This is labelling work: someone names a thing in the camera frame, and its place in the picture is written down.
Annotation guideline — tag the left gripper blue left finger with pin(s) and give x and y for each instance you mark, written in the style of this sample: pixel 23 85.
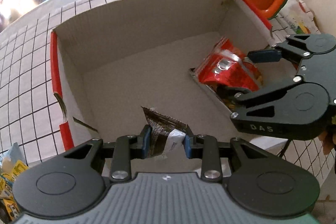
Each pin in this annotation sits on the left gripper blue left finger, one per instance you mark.
pixel 145 140

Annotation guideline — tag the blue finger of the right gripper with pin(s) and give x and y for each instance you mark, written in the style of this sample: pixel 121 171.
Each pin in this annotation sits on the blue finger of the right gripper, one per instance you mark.
pixel 233 93
pixel 265 56

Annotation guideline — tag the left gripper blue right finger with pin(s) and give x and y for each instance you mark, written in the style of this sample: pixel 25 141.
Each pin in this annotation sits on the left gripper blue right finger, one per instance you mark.
pixel 188 143

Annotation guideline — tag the dark brown snack packet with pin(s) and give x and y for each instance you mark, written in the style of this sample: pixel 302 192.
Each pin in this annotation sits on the dark brown snack packet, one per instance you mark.
pixel 167 133

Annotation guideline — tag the red yellow chip bag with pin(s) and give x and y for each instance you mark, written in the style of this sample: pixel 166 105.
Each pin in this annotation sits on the red yellow chip bag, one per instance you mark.
pixel 227 65

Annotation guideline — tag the yellow snack packet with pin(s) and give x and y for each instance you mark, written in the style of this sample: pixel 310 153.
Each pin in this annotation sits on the yellow snack packet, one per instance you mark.
pixel 9 208

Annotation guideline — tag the blue cookie packet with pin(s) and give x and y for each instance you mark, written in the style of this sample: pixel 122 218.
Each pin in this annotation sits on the blue cookie packet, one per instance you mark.
pixel 11 157

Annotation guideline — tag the colourful plastic bag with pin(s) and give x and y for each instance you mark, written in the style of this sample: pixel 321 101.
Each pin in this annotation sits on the colourful plastic bag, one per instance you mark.
pixel 299 17

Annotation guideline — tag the red cardboard box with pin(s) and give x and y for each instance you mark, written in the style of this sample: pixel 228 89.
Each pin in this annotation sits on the red cardboard box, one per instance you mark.
pixel 111 61

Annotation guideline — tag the white grid tablecloth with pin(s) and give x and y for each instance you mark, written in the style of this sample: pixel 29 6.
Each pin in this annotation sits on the white grid tablecloth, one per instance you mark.
pixel 31 114

